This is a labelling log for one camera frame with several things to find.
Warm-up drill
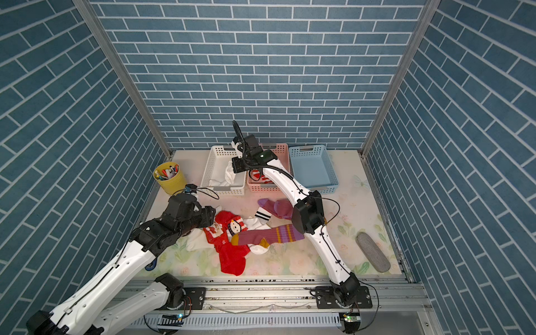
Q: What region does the red white striped sock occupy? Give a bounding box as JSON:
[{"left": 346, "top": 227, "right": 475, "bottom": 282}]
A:
[{"left": 248, "top": 170, "right": 272, "bottom": 184}]

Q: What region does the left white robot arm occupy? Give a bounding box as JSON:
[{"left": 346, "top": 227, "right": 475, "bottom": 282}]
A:
[{"left": 26, "top": 184, "right": 219, "bottom": 334}]

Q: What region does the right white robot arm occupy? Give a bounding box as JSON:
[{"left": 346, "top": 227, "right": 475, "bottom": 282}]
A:
[{"left": 232, "top": 121, "right": 361, "bottom": 308}]

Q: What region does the pink plastic basket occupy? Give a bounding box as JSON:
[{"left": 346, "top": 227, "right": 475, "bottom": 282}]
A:
[{"left": 246, "top": 143, "right": 292, "bottom": 193}]

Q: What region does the white plastic basket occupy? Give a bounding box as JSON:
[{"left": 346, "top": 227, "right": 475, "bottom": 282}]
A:
[{"left": 201, "top": 146, "right": 247, "bottom": 196}]

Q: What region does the blue plastic basket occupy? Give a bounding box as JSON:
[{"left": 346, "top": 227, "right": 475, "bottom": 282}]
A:
[{"left": 289, "top": 145, "right": 339, "bottom": 194}]

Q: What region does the red santa sock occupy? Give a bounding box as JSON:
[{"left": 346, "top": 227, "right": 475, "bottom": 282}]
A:
[{"left": 203, "top": 211, "right": 251, "bottom": 276}]

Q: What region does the yellow pen cup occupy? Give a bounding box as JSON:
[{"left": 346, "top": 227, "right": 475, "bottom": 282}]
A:
[{"left": 153, "top": 162, "right": 186, "bottom": 195}]

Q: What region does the black white striped sock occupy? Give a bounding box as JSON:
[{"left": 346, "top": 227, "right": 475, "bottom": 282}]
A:
[{"left": 255, "top": 207, "right": 272, "bottom": 224}]

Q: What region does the purple striped sock front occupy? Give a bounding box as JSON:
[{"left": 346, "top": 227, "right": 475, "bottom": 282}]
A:
[{"left": 230, "top": 224, "right": 304, "bottom": 254}]

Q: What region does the grey oval pad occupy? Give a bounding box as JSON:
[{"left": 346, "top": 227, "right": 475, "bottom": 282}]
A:
[{"left": 356, "top": 232, "right": 391, "bottom": 273}]

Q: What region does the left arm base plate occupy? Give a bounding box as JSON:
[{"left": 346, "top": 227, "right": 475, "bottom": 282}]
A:
[{"left": 156, "top": 287, "right": 207, "bottom": 312}]

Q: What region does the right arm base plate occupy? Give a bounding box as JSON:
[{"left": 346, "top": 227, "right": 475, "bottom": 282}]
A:
[{"left": 309, "top": 286, "right": 373, "bottom": 309}]

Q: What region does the aluminium front rail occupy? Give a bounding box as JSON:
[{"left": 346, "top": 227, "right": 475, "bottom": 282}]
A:
[{"left": 75, "top": 275, "right": 441, "bottom": 332}]

